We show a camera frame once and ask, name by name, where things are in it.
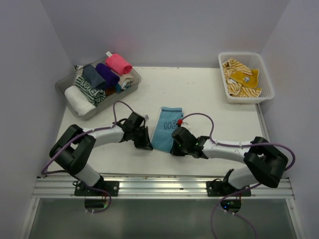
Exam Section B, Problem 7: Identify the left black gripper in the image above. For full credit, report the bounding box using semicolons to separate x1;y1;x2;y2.
131;125;153;150

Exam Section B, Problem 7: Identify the light blue towel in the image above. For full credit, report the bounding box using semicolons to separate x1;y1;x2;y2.
151;107;183;153

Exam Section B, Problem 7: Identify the grey plastic bin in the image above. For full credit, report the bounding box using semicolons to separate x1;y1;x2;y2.
55;56;142;120

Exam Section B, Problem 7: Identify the pink towel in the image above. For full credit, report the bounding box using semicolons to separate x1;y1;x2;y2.
105;52;133;75

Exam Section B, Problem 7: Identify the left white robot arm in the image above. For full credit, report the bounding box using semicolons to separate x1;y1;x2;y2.
49;112;153;196

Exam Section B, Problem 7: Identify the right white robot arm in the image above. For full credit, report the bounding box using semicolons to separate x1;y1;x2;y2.
171;127;289;196

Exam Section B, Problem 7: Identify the orange rolled towel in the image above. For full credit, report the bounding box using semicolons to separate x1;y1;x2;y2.
105;86;117;96

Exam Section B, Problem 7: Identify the beige teal rolled towel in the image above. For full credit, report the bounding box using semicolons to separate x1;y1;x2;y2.
115;74;139;93

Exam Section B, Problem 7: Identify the green patterned rolled towel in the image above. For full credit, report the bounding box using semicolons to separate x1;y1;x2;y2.
74;76;106;106

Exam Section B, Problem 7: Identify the purple rolled towel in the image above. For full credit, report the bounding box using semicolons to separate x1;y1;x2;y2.
95;63;120;87

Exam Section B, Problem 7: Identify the white rolled towel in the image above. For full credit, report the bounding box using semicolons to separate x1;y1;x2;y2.
64;86;96;116

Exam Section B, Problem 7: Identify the grey rolled towel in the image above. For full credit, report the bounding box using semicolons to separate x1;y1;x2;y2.
82;65;106;90

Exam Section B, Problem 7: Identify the yellow striped towel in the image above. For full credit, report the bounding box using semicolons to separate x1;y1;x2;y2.
222;58;262;98

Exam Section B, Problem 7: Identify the white plastic basket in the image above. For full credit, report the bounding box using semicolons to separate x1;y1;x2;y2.
218;52;275;104

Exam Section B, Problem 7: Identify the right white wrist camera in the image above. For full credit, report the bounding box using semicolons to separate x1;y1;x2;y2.
176;119;190;128

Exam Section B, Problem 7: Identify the aluminium mounting rail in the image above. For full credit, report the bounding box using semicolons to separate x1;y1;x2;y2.
31;174;295;199

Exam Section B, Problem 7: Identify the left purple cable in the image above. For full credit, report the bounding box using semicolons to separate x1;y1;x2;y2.
41;100;135;197

